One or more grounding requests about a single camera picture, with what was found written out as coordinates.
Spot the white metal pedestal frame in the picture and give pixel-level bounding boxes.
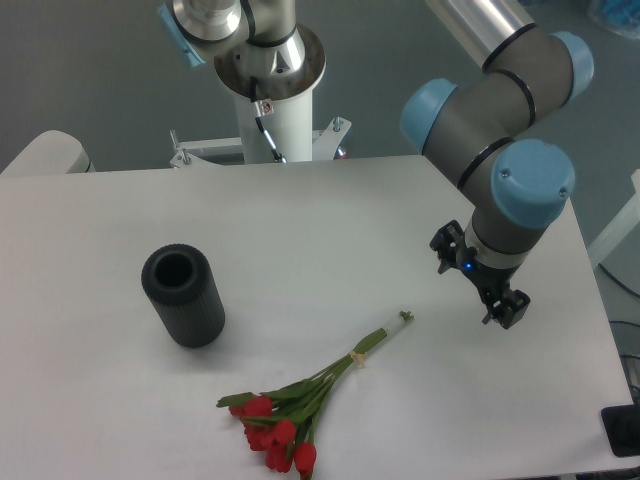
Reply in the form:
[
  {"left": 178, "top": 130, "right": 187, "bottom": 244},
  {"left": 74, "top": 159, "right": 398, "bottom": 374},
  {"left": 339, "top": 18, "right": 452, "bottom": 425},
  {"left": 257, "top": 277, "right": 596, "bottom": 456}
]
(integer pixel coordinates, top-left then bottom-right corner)
[{"left": 169, "top": 116, "right": 352, "bottom": 169}]

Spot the black ribbed cylindrical vase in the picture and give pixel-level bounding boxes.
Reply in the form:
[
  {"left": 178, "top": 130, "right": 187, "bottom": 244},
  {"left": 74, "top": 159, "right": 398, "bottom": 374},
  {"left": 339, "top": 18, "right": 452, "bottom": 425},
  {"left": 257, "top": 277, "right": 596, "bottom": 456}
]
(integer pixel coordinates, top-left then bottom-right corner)
[{"left": 141, "top": 244, "right": 225, "bottom": 348}]

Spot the blue object top right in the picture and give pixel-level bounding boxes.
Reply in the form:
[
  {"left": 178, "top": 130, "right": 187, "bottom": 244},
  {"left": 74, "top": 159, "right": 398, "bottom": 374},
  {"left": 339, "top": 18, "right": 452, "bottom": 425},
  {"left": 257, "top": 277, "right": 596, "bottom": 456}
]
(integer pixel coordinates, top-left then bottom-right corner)
[{"left": 588, "top": 0, "right": 639, "bottom": 39}]

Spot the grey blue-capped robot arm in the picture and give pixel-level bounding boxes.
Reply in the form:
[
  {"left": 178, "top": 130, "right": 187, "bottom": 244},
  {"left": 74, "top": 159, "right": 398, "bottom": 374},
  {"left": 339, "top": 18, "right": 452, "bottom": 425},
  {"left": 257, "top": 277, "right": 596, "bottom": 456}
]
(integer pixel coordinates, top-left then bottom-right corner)
[{"left": 400, "top": 1, "right": 594, "bottom": 328}]

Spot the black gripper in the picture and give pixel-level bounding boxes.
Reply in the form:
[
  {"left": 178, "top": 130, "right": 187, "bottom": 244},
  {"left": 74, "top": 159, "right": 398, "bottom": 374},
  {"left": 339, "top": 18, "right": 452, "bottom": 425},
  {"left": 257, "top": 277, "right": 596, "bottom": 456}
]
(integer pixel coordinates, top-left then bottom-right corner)
[{"left": 459, "top": 258, "right": 530, "bottom": 330}]

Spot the white furniture at right edge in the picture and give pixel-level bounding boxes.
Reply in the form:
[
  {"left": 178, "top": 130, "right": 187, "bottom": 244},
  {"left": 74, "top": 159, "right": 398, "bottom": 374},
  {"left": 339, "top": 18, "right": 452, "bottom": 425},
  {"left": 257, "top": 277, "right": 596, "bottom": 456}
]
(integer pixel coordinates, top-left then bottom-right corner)
[{"left": 587, "top": 170, "right": 639, "bottom": 270}]

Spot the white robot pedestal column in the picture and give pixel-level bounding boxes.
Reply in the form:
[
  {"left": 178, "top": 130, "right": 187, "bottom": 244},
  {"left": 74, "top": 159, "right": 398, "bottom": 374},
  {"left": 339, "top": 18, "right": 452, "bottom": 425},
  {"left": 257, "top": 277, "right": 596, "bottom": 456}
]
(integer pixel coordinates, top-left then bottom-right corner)
[{"left": 233, "top": 89, "right": 313, "bottom": 162}]

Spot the black box at table edge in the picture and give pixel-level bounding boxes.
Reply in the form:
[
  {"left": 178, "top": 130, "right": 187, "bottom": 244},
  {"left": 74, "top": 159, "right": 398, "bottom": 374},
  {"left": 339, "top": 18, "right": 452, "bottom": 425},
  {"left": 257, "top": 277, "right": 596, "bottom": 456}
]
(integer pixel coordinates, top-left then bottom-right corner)
[{"left": 601, "top": 404, "right": 639, "bottom": 458}]

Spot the white rounded chair back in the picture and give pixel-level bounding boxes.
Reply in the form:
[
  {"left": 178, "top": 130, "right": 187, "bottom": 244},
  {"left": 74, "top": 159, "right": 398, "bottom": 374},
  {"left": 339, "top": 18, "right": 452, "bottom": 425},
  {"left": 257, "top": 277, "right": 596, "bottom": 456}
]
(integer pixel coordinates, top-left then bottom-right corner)
[{"left": 1, "top": 130, "right": 96, "bottom": 177}]

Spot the red tulip bouquet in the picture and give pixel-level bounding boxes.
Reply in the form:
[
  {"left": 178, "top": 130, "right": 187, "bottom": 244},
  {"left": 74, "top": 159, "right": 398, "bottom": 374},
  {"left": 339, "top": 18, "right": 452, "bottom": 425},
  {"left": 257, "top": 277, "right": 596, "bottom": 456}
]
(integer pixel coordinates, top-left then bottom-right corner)
[{"left": 216, "top": 311, "right": 414, "bottom": 479}]

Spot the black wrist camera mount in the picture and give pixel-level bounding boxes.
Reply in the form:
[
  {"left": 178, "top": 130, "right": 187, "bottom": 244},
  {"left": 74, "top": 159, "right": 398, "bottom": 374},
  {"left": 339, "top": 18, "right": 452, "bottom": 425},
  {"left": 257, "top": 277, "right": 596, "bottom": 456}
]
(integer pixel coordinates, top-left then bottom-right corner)
[{"left": 429, "top": 220, "right": 464, "bottom": 274}]

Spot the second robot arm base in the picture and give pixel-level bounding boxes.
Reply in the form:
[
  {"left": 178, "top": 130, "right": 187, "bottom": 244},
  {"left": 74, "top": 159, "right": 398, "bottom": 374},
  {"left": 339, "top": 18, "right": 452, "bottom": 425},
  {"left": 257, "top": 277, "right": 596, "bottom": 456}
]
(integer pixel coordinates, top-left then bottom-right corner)
[{"left": 158, "top": 0, "right": 326, "bottom": 102}]

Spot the black cable on pedestal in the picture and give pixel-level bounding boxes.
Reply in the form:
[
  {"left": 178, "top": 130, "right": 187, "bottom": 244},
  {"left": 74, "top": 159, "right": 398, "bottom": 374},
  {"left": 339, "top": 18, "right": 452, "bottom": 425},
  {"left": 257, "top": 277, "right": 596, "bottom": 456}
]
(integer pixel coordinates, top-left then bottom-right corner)
[{"left": 247, "top": 74, "right": 288, "bottom": 164}]

